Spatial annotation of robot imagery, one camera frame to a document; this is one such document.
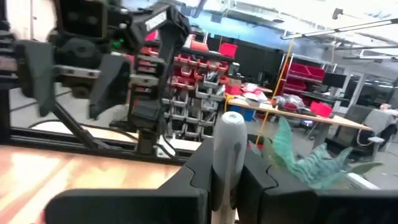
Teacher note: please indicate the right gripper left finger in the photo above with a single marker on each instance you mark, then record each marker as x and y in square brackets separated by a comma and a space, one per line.
[140, 208]

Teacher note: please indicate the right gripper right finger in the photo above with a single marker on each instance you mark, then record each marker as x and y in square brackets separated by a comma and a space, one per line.
[311, 208]

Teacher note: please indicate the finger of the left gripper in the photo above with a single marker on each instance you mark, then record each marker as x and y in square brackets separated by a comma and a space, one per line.
[112, 84]
[35, 71]

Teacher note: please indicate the silver grey pen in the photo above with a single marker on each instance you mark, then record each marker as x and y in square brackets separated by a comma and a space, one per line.
[230, 140]

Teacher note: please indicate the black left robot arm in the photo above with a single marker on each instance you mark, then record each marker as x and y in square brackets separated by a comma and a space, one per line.
[168, 46]

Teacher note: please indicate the grey office chair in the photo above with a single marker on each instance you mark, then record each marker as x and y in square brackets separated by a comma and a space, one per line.
[374, 119]

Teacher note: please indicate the green plant in white pot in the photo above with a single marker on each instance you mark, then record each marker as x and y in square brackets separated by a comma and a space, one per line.
[311, 169]

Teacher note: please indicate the rack of small parts bins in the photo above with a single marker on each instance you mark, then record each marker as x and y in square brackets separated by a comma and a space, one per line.
[202, 93]

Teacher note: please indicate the wooden workbench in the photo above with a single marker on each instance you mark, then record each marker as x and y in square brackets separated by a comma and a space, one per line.
[342, 120]

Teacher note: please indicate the red storage bin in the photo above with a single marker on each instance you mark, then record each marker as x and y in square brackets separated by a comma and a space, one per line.
[321, 109]
[228, 49]

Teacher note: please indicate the person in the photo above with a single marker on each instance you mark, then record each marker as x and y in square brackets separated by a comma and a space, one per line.
[390, 130]

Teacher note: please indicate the blue storage box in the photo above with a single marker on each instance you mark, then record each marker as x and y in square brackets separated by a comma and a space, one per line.
[245, 113]

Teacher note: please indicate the shelf with large red bins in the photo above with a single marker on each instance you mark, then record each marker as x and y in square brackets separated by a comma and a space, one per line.
[304, 70]

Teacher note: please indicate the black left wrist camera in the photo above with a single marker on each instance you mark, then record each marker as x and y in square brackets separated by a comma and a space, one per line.
[82, 18]

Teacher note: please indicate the black aluminium table frame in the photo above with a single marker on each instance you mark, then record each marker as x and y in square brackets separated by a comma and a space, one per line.
[62, 140]

